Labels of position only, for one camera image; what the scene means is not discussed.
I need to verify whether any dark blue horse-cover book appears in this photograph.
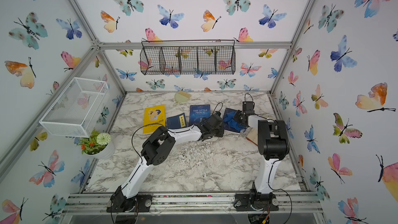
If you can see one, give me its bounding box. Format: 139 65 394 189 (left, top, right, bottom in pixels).
222 108 248 133

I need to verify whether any blue Little Prince book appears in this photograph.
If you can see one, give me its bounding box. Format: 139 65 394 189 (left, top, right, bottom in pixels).
189 104 211 125

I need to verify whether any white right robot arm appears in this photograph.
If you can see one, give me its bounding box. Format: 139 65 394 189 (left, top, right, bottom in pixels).
234 111 290 212

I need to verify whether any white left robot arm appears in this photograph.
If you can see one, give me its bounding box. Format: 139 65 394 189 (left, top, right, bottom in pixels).
106 112 224 213

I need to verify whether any dark blue Chinese book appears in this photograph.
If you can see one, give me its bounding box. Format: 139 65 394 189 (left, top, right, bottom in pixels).
166 113 187 130

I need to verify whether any yellow illustrated book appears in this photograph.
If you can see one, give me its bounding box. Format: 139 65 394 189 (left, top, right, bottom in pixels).
143 105 166 134

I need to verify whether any green scrub brush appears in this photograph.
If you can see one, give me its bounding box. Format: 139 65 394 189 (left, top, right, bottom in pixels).
174 91 192 106

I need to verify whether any potted flower plant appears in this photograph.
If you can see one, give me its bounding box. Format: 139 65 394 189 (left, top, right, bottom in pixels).
77 129 116 160

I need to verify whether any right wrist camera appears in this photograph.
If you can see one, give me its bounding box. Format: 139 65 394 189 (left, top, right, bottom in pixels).
243 101 255 114

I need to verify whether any black wire wall basket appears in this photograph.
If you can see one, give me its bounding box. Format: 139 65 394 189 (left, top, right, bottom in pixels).
139 39 236 75

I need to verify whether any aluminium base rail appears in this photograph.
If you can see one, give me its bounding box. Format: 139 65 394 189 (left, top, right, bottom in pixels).
62 191 323 215

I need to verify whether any white mesh wall basket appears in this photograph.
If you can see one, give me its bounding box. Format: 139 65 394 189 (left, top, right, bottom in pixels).
39 77 109 138

